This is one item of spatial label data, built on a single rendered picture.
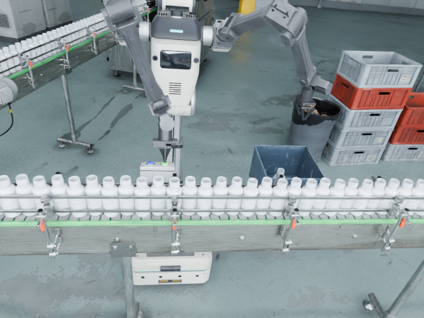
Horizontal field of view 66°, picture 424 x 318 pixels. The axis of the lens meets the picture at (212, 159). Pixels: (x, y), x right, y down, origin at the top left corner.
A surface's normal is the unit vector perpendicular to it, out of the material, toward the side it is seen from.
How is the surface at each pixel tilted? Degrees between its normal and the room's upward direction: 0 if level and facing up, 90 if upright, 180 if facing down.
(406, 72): 90
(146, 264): 31
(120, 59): 91
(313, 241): 90
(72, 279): 0
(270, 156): 90
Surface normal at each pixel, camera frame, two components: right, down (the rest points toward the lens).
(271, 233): 0.10, 0.57
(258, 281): 0.09, -0.82
